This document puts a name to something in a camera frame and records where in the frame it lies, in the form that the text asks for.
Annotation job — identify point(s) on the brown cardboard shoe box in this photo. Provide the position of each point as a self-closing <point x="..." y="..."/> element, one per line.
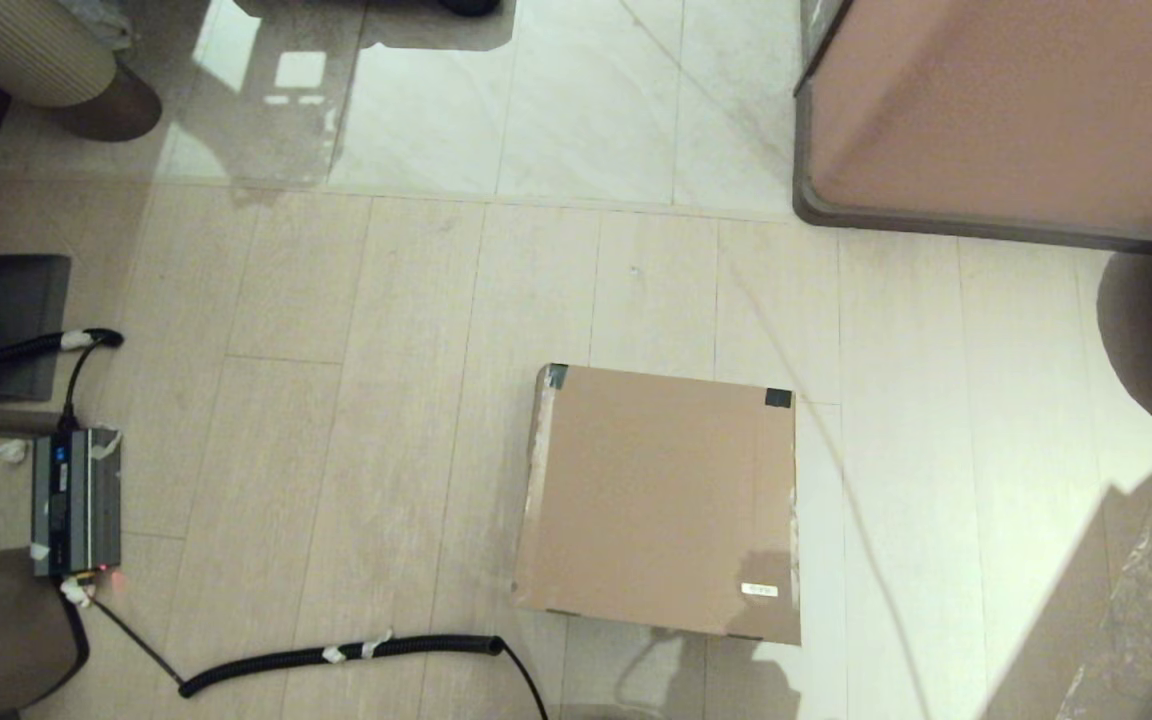
<point x="656" y="500"/>

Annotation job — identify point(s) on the long black corrugated conduit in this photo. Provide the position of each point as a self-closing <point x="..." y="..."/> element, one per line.
<point x="416" y="646"/>

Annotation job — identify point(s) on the black round object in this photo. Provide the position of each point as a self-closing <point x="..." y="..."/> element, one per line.
<point x="468" y="6"/>

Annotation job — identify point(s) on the grey power supply box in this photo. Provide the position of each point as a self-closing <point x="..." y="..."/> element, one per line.
<point x="76" y="500"/>

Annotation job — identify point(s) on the grey crumpled plastic bag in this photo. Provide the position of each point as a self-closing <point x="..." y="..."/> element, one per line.
<point x="96" y="22"/>

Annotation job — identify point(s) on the ribbed beige round stool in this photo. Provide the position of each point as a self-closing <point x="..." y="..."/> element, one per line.
<point x="26" y="50"/>

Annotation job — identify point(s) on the white tape scrap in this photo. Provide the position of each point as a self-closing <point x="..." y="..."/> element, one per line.
<point x="8" y="451"/>

